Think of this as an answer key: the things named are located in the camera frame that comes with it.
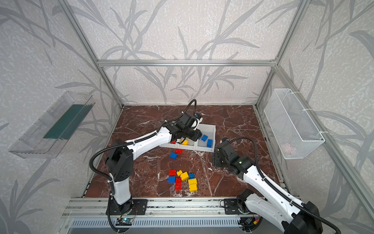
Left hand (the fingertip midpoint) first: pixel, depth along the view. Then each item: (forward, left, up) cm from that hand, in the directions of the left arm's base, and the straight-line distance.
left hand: (202, 130), depth 86 cm
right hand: (-13, -9, -4) cm, 16 cm away
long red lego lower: (-27, +13, -14) cm, 33 cm away
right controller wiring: (-44, -25, -15) cm, 53 cm away
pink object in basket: (-15, -43, +6) cm, 46 cm away
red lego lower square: (-20, +18, -15) cm, 31 cm away
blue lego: (+3, -2, -14) cm, 14 cm away
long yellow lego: (-27, +5, -14) cm, 31 cm away
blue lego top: (-9, +18, -16) cm, 26 cm away
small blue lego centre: (-22, +6, -14) cm, 27 cm away
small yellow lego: (-20, +13, -15) cm, 28 cm away
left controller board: (-44, +39, -17) cm, 61 cm away
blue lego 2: (-2, -6, -12) cm, 13 cm away
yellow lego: (-23, +10, -14) cm, 28 cm away
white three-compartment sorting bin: (0, -3, -15) cm, 16 cm away
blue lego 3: (-24, +17, -15) cm, 33 cm away
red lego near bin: (-7, +15, -15) cm, 22 cm away
